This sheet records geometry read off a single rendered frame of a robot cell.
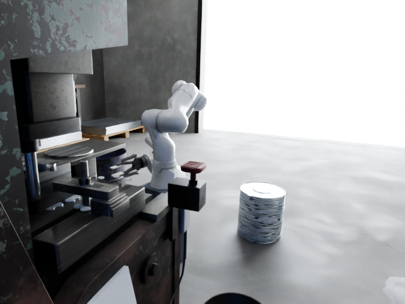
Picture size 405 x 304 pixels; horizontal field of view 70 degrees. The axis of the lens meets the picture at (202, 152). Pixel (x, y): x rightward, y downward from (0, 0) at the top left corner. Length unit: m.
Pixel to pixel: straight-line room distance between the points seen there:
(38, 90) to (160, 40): 5.12
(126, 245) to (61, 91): 0.38
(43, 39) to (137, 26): 5.49
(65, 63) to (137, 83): 5.27
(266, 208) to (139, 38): 4.73
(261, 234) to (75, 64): 1.50
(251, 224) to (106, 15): 1.50
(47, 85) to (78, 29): 0.16
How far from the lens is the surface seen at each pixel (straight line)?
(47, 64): 0.68
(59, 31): 0.58
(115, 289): 0.67
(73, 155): 0.82
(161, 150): 1.41
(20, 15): 0.53
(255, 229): 1.90
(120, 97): 6.20
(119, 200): 0.65
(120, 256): 0.68
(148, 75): 5.84
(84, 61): 0.76
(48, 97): 0.72
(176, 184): 0.80
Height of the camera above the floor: 0.99
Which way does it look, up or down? 14 degrees down
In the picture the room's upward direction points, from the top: 2 degrees clockwise
